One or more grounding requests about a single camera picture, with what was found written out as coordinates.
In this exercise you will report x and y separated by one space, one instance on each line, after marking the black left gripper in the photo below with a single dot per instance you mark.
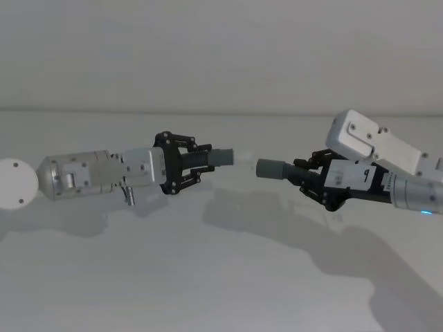
170 162

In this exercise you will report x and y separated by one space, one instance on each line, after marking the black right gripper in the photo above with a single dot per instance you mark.
349 178

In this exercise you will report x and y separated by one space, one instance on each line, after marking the small white plastic connector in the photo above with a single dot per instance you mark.
245 162

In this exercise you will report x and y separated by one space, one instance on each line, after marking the white table cloth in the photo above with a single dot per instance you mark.
207 276

